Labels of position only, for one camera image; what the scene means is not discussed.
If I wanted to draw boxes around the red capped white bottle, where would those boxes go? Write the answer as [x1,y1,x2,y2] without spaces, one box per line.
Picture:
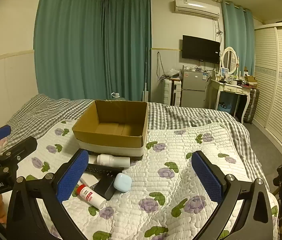
[76,184,106,210]

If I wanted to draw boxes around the white plastic bottle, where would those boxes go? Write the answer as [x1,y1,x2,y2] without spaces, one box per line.
[89,154,131,168]

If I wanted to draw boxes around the black power adapter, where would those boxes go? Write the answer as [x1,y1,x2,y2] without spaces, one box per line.
[94,176,117,200]

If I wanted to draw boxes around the light blue earbuds case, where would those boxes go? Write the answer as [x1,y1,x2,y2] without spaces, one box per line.
[113,173,132,192]

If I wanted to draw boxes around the white charger plug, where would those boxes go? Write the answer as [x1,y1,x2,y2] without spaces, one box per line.
[80,173,100,188]

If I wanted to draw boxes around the black remote control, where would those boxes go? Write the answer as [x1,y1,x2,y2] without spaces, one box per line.
[85,164,124,178]

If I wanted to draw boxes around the grey checkered bed sheet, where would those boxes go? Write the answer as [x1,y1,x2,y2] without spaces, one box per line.
[4,94,266,179]

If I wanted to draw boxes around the open cardboard box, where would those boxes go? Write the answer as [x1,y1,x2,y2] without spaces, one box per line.
[72,100,148,159]

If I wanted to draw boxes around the white floral quilt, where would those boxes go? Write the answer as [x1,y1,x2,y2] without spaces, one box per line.
[0,119,280,240]

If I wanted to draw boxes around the clear water jug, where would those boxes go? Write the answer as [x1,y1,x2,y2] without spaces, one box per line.
[111,92,125,101]

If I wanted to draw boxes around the dark checkered suitcase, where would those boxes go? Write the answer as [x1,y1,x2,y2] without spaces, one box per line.
[243,88,260,124]

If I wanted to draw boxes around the blue laundry basket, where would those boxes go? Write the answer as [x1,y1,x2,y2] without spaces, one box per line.
[217,102,232,113]

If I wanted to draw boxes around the white louvered wardrobe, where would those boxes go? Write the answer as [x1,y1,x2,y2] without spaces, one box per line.
[253,23,282,154]

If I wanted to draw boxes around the white flat mop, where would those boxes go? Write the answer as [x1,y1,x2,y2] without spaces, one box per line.
[142,46,149,102]

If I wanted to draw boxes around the white dressing table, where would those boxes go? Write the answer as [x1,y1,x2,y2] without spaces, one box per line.
[208,79,251,124]

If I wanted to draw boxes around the silver mini fridge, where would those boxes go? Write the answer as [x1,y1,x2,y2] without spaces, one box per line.
[180,70,209,108]

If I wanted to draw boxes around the white suitcase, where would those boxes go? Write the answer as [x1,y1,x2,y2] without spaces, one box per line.
[162,78,181,107]

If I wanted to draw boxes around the oval vanity mirror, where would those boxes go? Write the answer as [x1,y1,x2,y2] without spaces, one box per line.
[221,47,238,74]

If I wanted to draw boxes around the green curtain far window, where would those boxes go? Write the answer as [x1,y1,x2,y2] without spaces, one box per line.
[221,1,255,74]

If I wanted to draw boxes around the white air conditioner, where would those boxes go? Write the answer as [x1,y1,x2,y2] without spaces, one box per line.
[174,0,221,20]

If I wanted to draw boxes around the green curtain left wall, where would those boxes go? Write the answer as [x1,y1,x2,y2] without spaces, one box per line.
[34,0,152,101]

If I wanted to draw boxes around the hanging black cables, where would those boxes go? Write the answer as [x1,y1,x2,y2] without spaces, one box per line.
[155,51,173,83]

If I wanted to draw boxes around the black wall television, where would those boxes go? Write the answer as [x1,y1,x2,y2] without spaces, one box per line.
[181,35,221,64]

